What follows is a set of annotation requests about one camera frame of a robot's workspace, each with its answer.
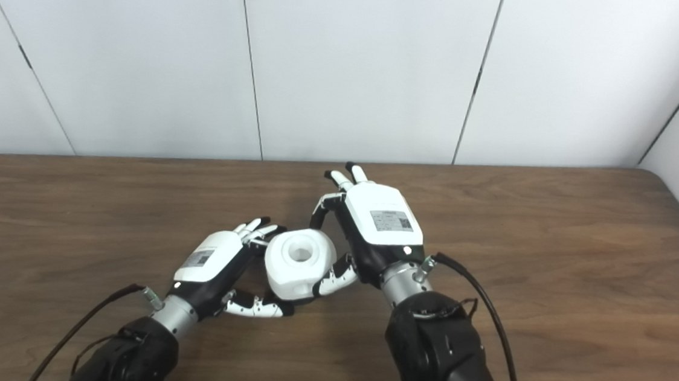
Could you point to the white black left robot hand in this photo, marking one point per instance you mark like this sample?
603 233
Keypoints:
209 265

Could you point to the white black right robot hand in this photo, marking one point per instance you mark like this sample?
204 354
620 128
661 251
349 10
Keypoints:
382 221

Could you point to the round white plastic piece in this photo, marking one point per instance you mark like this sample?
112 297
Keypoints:
300 263

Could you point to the black plastic holder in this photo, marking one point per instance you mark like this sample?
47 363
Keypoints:
301 302

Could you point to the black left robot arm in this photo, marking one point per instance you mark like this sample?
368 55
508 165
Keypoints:
133 350

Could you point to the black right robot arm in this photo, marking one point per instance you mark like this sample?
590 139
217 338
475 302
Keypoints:
441 356

